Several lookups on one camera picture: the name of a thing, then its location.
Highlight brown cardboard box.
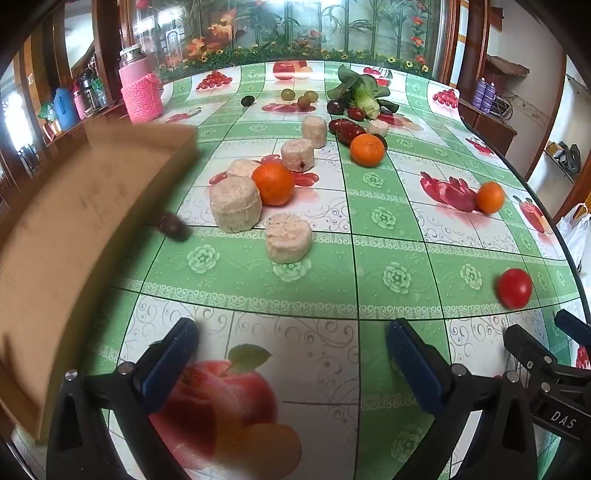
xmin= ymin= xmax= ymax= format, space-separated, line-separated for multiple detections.
xmin=0 ymin=121 xmax=200 ymax=446

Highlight green bok choy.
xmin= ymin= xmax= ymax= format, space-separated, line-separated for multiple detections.
xmin=326 ymin=64 xmax=400 ymax=117

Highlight metal wire rack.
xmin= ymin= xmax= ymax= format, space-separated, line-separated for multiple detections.
xmin=492 ymin=92 xmax=514 ymax=121

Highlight flower painted glass panel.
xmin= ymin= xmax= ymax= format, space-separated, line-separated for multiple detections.
xmin=124 ymin=0 xmax=455 ymax=79

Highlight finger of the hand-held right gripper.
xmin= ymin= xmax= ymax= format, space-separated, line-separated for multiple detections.
xmin=503 ymin=324 xmax=558 ymax=393
xmin=554 ymin=309 xmax=591 ymax=347

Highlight red tomato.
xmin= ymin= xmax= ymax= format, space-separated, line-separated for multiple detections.
xmin=497 ymin=268 xmax=533 ymax=310

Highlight dark brown fruit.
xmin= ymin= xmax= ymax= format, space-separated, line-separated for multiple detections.
xmin=154 ymin=212 xmax=192 ymax=241

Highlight green fruit printed tablecloth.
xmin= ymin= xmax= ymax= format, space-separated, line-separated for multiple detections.
xmin=92 ymin=59 xmax=591 ymax=480

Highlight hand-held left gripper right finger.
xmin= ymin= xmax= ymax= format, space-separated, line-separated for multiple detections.
xmin=387 ymin=318 xmax=539 ymax=480

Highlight white plastic bag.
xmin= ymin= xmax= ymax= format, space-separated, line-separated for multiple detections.
xmin=556 ymin=203 xmax=591 ymax=273

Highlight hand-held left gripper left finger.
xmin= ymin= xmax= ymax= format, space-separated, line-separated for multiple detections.
xmin=46 ymin=318 xmax=200 ymax=480

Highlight pink knitted jar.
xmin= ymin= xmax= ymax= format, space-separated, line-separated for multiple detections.
xmin=119 ymin=45 xmax=164 ymax=124

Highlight blue thermos jug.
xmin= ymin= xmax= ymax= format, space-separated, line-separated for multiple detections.
xmin=53 ymin=87 xmax=80 ymax=132

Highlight pink bottle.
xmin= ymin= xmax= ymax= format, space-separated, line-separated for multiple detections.
xmin=71 ymin=85 xmax=88 ymax=120

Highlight orange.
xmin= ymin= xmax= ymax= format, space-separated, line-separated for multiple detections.
xmin=251 ymin=162 xmax=295 ymax=206
xmin=476 ymin=181 xmax=506 ymax=215
xmin=349 ymin=133 xmax=386 ymax=168

